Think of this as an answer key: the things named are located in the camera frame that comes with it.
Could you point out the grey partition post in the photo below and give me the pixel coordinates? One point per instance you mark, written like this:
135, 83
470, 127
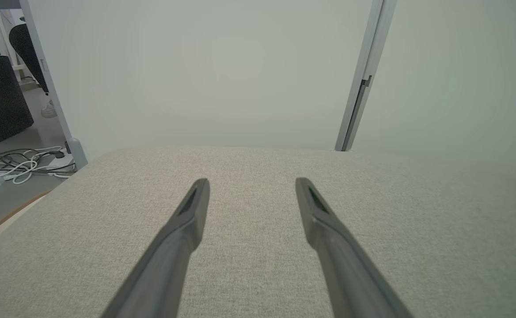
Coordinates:
52, 97
368, 66

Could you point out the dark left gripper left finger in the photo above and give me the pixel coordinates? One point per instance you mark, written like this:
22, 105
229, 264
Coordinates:
169, 251

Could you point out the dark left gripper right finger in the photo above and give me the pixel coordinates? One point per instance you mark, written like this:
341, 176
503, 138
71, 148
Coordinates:
342, 256

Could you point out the black office chair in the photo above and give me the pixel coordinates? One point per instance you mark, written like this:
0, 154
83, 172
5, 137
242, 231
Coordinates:
26, 48

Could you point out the white shoe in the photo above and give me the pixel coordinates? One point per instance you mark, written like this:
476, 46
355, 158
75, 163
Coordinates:
49, 110

